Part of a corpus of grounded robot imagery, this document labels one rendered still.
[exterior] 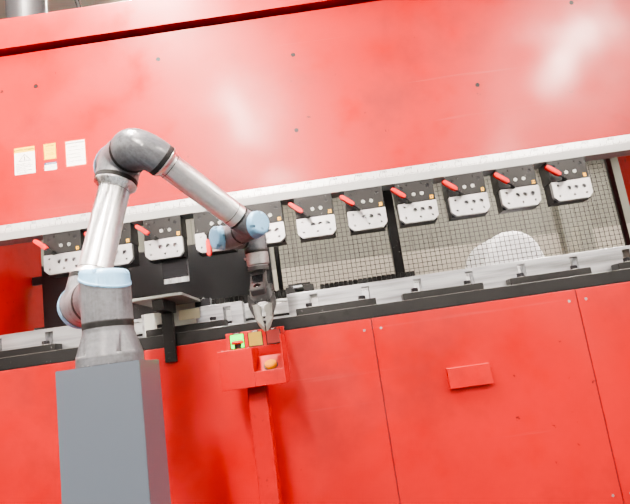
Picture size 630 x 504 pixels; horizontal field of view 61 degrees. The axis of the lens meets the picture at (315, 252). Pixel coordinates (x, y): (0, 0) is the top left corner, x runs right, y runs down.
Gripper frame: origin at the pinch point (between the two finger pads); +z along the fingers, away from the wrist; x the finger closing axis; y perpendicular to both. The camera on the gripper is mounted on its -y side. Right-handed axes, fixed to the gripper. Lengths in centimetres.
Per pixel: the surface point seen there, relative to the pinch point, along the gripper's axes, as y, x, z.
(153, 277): 88, 62, -29
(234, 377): -6.3, 10.7, 13.6
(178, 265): 36, 35, -28
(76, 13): 41, 67, -140
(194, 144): 38, 23, -76
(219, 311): 32.7, 20.6, -7.5
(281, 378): -6.5, -3.6, 15.8
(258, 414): -2.3, 5.4, 26.3
